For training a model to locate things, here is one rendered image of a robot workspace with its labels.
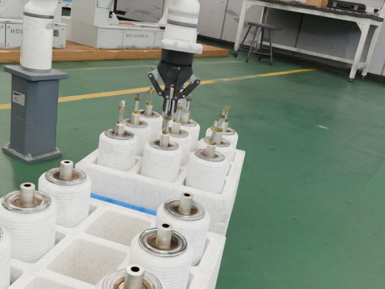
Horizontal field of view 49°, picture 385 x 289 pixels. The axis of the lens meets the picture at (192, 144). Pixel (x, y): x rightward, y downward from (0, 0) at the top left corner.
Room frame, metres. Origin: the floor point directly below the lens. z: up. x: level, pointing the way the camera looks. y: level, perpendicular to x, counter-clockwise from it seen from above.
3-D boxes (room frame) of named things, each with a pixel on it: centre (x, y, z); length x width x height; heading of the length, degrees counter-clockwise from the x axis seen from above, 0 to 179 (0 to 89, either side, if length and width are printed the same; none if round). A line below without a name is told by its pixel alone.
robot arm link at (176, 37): (0.97, 0.07, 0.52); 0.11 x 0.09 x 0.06; 11
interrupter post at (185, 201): (0.67, -0.01, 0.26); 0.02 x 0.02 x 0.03
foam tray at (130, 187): (1.10, 0.05, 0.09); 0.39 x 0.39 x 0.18; 81
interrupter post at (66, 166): (0.72, 0.22, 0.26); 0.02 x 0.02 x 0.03
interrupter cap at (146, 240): (0.55, 0.02, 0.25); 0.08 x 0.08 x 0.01
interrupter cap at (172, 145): (0.99, 0.07, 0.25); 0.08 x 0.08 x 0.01
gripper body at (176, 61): (0.99, 0.07, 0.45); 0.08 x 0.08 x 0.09
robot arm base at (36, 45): (1.36, 0.55, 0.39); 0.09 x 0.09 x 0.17; 59
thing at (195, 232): (0.67, -0.01, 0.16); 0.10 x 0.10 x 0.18
